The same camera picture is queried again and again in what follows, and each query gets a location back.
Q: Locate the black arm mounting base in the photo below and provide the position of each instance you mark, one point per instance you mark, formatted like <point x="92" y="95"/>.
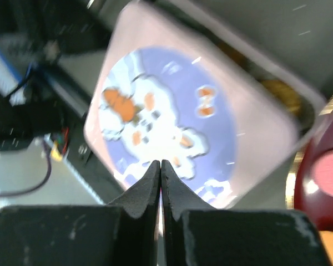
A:
<point x="86" y="167"/>

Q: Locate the red round tray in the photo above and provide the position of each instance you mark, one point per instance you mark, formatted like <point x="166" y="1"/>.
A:
<point x="309" y="184"/>

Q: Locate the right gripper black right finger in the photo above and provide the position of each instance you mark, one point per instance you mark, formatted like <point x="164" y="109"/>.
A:
<point x="195" y="233"/>

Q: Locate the pink round cookie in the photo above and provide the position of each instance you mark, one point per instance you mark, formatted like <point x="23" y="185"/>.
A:
<point x="322" y="171"/>

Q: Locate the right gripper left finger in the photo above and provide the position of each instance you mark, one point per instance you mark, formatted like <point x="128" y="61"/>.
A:
<point x="124" y="232"/>

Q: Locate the silver tin lid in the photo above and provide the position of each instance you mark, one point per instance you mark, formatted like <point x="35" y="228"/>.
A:
<point x="164" y="92"/>

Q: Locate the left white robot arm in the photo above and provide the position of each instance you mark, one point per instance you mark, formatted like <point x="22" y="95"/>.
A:
<point x="38" y="95"/>

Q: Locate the cookie tin with paper cups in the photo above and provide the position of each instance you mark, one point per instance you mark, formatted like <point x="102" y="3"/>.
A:
<point x="228" y="25"/>

